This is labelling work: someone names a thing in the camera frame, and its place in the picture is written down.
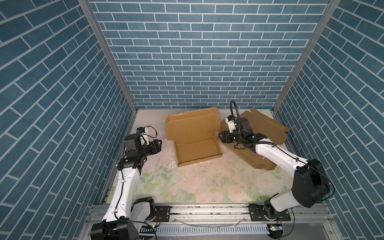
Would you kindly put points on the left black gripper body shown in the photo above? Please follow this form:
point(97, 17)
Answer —
point(145, 150)

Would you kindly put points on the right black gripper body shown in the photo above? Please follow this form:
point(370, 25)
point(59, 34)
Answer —
point(233, 137)

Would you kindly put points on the brown cardboard box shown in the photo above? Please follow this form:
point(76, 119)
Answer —
point(194, 135)

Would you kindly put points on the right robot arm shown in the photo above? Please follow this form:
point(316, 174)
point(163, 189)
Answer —
point(310, 183)

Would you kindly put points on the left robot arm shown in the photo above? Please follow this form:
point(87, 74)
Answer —
point(125, 218)

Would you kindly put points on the right flat cardboard blank stack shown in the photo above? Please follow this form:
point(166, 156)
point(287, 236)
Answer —
point(265, 125)

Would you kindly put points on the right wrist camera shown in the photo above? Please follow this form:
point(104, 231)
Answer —
point(231, 124)

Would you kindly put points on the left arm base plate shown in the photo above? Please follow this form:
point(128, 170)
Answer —
point(160, 214)

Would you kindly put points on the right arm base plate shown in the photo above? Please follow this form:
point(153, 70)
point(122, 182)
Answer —
point(260, 213)

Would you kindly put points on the white slotted cable duct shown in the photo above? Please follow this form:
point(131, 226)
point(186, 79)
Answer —
point(183, 230)

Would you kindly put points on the aluminium front rail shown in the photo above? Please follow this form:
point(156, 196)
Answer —
point(314, 223)

